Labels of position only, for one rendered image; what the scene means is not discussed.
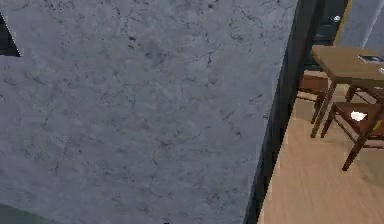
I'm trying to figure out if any grey marble worktop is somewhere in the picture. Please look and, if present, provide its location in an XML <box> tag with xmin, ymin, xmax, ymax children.
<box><xmin>0</xmin><ymin>0</ymin><xmax>299</xmax><ymax>224</ymax></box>

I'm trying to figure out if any dark brown wooden chair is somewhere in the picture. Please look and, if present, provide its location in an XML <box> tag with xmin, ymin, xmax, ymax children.
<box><xmin>320</xmin><ymin>87</ymin><xmax>384</xmax><ymax>172</ymax></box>
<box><xmin>297</xmin><ymin>71</ymin><xmax>330</xmax><ymax>125</ymax></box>

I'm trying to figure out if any brown wooden table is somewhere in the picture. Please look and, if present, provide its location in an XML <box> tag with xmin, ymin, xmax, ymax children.
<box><xmin>309</xmin><ymin>44</ymin><xmax>384</xmax><ymax>139</ymax></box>

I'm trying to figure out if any dark green room door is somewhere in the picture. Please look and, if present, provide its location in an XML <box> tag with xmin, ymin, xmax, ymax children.
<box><xmin>304</xmin><ymin>0</ymin><xmax>351</xmax><ymax>72</ymax></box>

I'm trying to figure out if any small white object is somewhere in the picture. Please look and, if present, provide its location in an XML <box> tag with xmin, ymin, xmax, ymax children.
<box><xmin>350</xmin><ymin>111</ymin><xmax>368</xmax><ymax>122</ymax></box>

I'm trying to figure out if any dark flat book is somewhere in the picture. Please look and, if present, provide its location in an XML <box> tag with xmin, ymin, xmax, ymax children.
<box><xmin>357</xmin><ymin>54</ymin><xmax>384</xmax><ymax>65</ymax></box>

